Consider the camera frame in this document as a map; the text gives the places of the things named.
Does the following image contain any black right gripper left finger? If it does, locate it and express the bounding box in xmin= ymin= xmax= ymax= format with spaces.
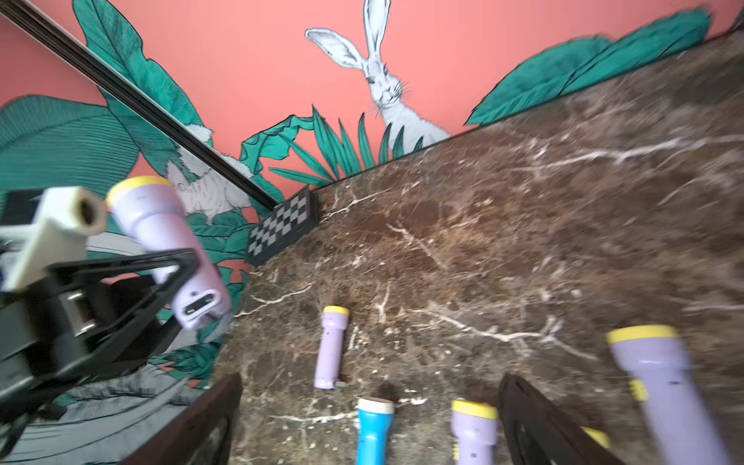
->
xmin=122 ymin=373 xmax=243 ymax=464

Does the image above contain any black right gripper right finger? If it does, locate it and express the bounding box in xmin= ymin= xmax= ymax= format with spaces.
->
xmin=497 ymin=373 xmax=623 ymax=465

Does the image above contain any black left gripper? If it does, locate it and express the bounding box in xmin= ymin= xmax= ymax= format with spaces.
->
xmin=1 ymin=249 xmax=200 ymax=419

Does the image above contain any purple flashlight yellow head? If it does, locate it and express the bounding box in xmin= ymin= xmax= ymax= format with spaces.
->
xmin=107 ymin=176 xmax=232 ymax=331

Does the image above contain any blue flashlight white head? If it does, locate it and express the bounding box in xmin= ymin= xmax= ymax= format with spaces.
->
xmin=356 ymin=397 xmax=395 ymax=465

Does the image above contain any black white checkerboard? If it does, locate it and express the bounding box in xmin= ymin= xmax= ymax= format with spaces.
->
xmin=245 ymin=186 xmax=321 ymax=267

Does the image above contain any black left corner frame post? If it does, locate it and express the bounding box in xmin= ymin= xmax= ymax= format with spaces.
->
xmin=1 ymin=1 xmax=278 ymax=210

